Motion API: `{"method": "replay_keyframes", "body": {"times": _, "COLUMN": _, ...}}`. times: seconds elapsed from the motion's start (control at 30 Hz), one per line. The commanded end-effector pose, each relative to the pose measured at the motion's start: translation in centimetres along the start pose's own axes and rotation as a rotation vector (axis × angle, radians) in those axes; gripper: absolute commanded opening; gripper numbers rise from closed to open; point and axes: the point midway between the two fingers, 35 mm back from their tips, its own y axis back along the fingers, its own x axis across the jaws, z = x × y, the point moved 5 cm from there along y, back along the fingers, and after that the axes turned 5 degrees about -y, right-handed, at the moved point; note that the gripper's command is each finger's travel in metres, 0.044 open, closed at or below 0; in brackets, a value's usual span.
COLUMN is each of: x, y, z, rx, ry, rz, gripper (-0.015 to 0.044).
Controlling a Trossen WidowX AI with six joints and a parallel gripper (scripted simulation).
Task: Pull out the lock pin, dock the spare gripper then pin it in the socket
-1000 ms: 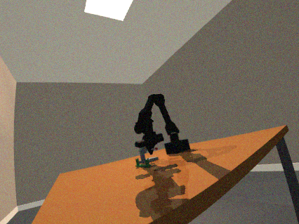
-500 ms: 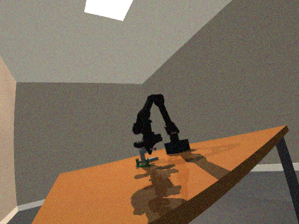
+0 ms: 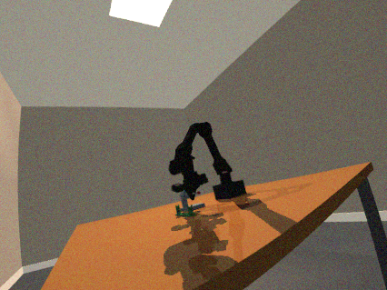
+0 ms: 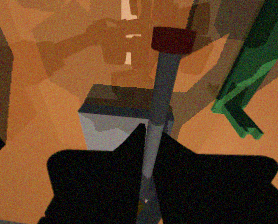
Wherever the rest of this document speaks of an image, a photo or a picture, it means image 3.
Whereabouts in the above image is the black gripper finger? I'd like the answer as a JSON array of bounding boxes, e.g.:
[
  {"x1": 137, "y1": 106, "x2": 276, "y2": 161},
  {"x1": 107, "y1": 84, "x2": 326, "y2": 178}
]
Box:
[
  {"x1": 184, "y1": 188, "x2": 193, "y2": 201},
  {"x1": 191, "y1": 186, "x2": 200, "y2": 193}
]

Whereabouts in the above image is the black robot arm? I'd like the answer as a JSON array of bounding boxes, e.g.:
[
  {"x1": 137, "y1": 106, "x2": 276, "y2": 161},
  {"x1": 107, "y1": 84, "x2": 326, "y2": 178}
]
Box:
[{"x1": 168, "y1": 122, "x2": 232, "y2": 186}]

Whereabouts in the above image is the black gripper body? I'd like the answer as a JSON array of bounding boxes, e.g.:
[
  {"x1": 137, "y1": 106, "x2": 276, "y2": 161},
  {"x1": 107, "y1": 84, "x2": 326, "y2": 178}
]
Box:
[{"x1": 171, "y1": 170, "x2": 208, "y2": 193}]

